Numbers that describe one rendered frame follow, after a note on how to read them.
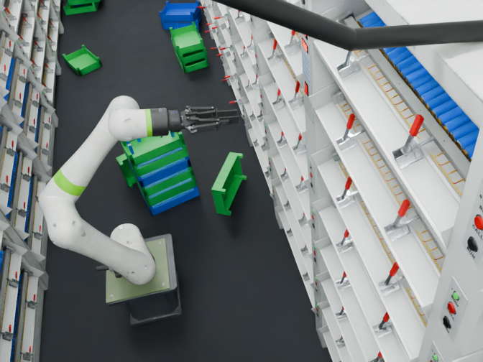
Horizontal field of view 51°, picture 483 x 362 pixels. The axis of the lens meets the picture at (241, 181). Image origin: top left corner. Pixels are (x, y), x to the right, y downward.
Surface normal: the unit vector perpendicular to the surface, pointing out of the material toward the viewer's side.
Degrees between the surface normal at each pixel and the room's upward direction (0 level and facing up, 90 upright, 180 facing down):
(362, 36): 52
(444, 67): 90
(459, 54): 0
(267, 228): 0
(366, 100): 19
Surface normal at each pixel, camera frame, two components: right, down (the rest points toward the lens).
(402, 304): -0.44, -0.57
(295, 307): -0.13, -0.69
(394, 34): 0.19, 0.08
